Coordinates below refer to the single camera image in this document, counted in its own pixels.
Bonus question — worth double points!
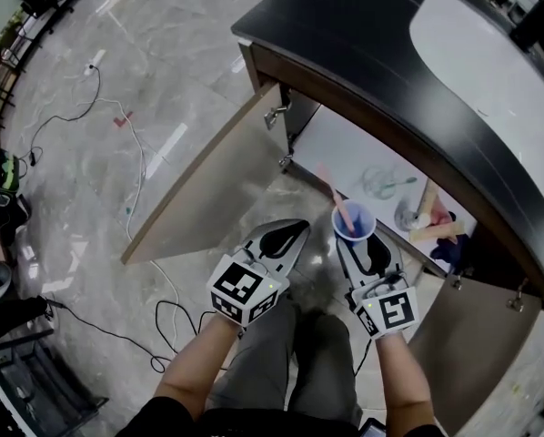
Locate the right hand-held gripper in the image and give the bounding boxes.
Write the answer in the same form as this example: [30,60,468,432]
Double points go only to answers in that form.
[334,229,420,340]

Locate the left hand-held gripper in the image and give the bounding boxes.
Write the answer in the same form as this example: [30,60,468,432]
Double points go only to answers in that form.
[207,218,310,327]

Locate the blue plastic cup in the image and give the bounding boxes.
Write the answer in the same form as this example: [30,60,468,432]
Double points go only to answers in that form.
[330,198,377,241]

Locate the pink toothbrush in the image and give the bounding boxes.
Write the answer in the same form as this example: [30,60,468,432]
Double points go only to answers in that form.
[316,161,358,236]

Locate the clear glass cup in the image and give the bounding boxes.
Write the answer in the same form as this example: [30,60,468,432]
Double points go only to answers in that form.
[358,164,398,199]

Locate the green toothbrush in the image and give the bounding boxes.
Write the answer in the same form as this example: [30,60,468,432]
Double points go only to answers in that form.
[371,177,418,190]

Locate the dark vanity cabinet with sink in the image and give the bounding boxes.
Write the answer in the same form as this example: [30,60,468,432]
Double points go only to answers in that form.
[237,38,544,313]

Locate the person's left forearm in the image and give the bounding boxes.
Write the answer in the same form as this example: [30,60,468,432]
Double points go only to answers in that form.
[153,311,241,421]

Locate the person's right forearm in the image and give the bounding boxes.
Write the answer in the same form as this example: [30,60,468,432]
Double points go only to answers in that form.
[374,332,437,427]

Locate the white sink basin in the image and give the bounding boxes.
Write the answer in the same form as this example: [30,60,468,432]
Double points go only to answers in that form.
[409,0,544,131]

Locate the dark blue cloth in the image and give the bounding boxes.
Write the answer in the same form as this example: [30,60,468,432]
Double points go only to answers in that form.
[428,232,471,263]

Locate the pink cloth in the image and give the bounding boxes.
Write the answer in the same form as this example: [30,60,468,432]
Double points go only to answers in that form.
[428,209,459,245]

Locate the grey cabinet door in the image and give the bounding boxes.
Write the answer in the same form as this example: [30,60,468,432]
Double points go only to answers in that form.
[120,82,285,266]
[408,273,544,430]

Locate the person's grey trousers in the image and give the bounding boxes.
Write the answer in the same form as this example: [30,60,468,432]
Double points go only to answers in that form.
[207,298,364,427]

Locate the person's black shirt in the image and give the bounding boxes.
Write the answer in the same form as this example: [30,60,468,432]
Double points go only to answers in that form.
[115,393,450,437]

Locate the black green helmet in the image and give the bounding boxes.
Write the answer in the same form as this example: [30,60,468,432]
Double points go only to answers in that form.
[0,147,23,195]

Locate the white floor cable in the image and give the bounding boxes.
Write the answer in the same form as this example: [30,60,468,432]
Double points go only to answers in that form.
[78,97,182,350]

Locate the black floor cable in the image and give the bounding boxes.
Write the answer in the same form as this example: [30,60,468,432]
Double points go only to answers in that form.
[28,64,103,168]

